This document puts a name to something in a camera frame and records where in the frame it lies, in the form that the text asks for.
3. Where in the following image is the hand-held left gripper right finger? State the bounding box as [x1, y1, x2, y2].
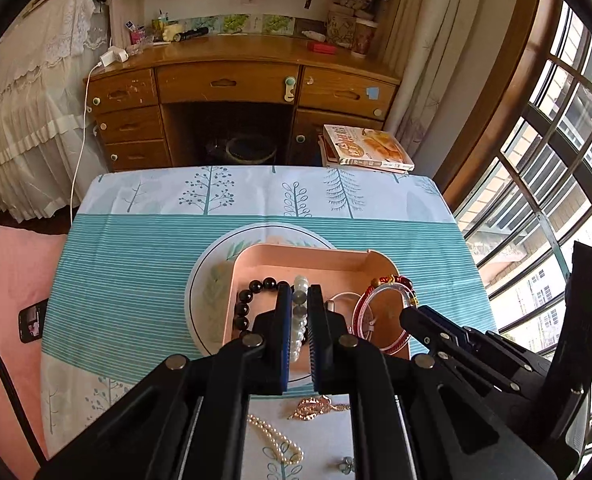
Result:
[306, 284, 559, 480]

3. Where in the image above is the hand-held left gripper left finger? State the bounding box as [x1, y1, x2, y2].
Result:
[33, 282, 294, 480]

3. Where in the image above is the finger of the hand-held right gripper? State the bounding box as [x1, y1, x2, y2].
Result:
[399, 306, 534, 402]
[416, 305, 554, 378]

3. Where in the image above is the white bead bracelet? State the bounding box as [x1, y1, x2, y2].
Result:
[288, 274, 311, 363]

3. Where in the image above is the pink plastic tray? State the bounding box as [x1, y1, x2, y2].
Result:
[220, 246, 411, 383]

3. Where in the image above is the white leaf-print plate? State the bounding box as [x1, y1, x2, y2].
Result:
[184, 223, 339, 362]

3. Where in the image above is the brown-framed grid window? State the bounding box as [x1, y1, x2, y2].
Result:
[451, 0, 592, 461]

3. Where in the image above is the teal striped tree-print tablecloth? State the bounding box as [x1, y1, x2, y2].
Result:
[40, 165, 499, 480]

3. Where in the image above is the food-cover cookbook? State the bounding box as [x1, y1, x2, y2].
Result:
[322, 124, 416, 172]

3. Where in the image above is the round basket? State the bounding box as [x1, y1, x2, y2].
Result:
[225, 135, 278, 165]

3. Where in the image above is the black smartphone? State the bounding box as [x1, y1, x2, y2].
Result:
[18, 298, 50, 344]

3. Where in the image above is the wooden desk with drawers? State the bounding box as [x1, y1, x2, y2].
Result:
[83, 34, 402, 171]

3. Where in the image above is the beige curtain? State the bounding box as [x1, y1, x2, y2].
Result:
[383, 0, 532, 181]

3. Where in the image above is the pink cushion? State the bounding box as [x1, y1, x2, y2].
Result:
[0, 222, 69, 480]

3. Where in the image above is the red-print paper cup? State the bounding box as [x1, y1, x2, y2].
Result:
[351, 18, 379, 58]

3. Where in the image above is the floral tin box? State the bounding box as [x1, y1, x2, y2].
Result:
[325, 10, 357, 46]

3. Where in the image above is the black flashlight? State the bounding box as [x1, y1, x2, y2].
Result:
[171, 26, 210, 42]

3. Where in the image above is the white charger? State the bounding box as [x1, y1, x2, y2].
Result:
[99, 46, 129, 68]

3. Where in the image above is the white lace bed cover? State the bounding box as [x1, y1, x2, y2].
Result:
[0, 0, 113, 223]

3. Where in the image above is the black bead bracelet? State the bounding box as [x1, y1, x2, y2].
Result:
[232, 277, 283, 337]

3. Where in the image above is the thin white bracelet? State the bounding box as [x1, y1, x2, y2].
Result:
[324, 292, 377, 335]

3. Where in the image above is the red bangle bracelet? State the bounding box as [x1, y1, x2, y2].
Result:
[352, 275, 419, 353]

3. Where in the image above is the gold chain necklace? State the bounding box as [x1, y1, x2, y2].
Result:
[287, 394, 352, 421]

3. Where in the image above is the pearl necklace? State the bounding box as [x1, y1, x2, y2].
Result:
[247, 413, 305, 466]

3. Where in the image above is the white charger cable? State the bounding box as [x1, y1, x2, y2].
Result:
[69, 61, 105, 211]

